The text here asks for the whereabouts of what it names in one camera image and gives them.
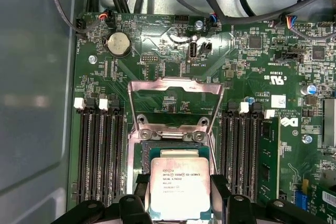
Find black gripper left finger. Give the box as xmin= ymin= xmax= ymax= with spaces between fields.
xmin=51 ymin=173 xmax=155 ymax=224

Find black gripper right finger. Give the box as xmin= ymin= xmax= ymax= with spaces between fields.
xmin=209 ymin=173 xmax=329 ymax=224

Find silver green CPU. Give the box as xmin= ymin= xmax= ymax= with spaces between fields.
xmin=148 ymin=146 xmax=212 ymax=221

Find metal locking lever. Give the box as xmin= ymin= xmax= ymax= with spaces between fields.
xmin=208 ymin=131 xmax=220 ymax=176

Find metal socket cover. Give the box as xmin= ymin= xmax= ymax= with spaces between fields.
xmin=128 ymin=76 xmax=226 ymax=141

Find black RAM slot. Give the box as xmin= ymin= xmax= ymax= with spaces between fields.
xmin=99 ymin=98 xmax=117 ymax=207
xmin=222 ymin=101 xmax=238 ymax=199
xmin=233 ymin=102 xmax=249 ymax=201
xmin=111 ymin=95 xmax=126 ymax=202
xmin=86 ymin=97 xmax=105 ymax=207
xmin=74 ymin=97 xmax=92 ymax=205
xmin=245 ymin=102 xmax=263 ymax=201

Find blue expansion slot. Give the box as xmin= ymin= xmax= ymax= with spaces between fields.
xmin=295 ymin=188 xmax=309 ymax=210

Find silver chipset heatsink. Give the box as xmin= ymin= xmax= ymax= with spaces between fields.
xmin=322 ymin=97 xmax=336 ymax=149

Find black PC case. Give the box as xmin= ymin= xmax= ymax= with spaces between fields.
xmin=0 ymin=0 xmax=336 ymax=224

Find internal USB port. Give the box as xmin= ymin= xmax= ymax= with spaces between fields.
xmin=187 ymin=40 xmax=200 ymax=61

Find silver coin cell battery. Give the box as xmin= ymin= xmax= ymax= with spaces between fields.
xmin=104 ymin=31 xmax=131 ymax=58

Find green motherboard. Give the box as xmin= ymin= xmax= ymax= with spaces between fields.
xmin=67 ymin=11 xmax=336 ymax=224

